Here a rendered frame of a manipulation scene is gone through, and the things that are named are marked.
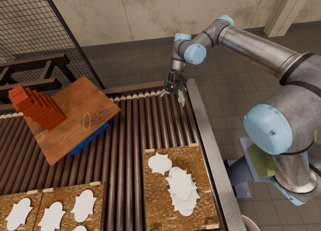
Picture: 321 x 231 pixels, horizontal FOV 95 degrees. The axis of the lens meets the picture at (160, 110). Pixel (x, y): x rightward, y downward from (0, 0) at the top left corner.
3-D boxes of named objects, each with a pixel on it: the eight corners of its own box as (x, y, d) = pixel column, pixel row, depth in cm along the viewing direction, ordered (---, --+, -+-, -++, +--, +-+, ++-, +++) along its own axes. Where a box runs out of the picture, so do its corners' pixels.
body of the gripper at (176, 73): (161, 90, 78) (165, 67, 71) (170, 86, 84) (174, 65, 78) (174, 95, 74) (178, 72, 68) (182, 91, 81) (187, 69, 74)
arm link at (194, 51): (210, 33, 53) (195, 30, 61) (186, 54, 54) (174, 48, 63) (217, 51, 58) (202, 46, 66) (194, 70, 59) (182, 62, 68)
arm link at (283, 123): (332, 191, 56) (340, 91, 27) (297, 213, 57) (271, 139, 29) (298, 166, 66) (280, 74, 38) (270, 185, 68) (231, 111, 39)
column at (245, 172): (239, 159, 172) (285, 126, 99) (251, 197, 151) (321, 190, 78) (206, 161, 174) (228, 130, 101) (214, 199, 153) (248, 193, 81)
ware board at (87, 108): (85, 76, 122) (84, 75, 121) (121, 110, 100) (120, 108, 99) (24, 115, 105) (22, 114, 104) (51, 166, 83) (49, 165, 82)
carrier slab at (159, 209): (198, 144, 93) (199, 143, 91) (219, 227, 70) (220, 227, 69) (144, 151, 94) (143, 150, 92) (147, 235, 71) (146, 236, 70)
